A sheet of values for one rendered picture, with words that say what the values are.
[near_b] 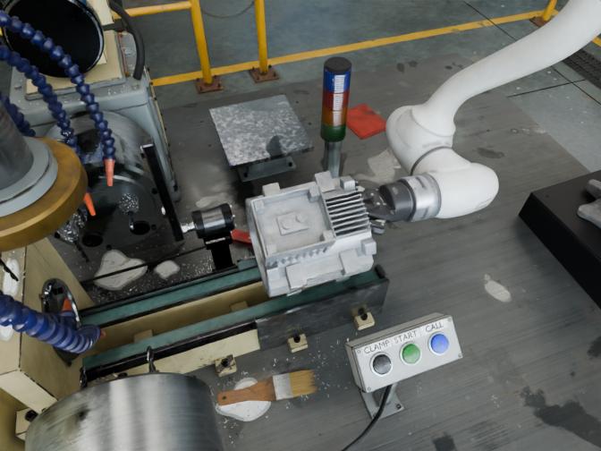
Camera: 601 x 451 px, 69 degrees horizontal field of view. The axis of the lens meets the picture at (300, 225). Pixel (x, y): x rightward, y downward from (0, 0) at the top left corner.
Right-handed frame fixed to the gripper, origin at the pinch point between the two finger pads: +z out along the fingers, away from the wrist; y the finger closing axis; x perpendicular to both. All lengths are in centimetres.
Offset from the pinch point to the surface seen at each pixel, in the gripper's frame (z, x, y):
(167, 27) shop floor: -12, 110, -321
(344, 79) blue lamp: -17.8, -10.6, -27.3
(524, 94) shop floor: -223, 85, -145
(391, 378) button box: -4.1, 5.7, 29.6
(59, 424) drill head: 40.5, 0.3, 24.4
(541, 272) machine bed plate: -62, 24, 11
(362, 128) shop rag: -44, 25, -55
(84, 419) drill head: 37.5, -0.8, 25.1
